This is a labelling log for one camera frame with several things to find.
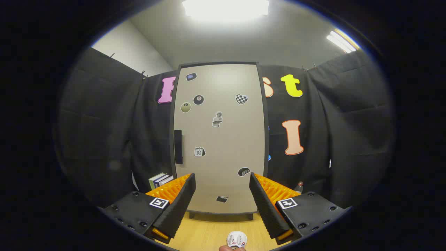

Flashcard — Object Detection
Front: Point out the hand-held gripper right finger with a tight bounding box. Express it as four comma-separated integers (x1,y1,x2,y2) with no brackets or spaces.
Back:
249,172,352,245

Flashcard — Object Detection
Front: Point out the dark grey shoe cabinet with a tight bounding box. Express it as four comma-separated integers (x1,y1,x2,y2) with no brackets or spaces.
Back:
169,62,270,220

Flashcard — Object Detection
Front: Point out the black backdrop cloth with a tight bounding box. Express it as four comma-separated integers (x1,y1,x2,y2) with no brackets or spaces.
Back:
57,47,396,210

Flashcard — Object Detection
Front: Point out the green spine book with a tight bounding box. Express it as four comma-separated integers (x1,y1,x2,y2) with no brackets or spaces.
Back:
149,173,167,190

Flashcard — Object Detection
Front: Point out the long ceiling strip light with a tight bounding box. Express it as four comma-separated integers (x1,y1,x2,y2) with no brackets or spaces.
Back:
326,30,360,53

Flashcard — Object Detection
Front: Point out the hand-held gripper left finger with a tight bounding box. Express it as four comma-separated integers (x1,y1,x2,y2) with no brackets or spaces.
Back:
99,173,196,244

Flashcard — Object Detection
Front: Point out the white shoe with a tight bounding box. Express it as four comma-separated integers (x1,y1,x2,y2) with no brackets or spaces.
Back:
226,231,248,249

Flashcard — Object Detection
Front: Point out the beige shoe cabinet door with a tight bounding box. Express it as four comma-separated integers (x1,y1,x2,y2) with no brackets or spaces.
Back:
174,64,266,214

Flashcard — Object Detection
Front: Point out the square ceiling light panel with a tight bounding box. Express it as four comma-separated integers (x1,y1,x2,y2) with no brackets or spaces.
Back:
182,0,270,21

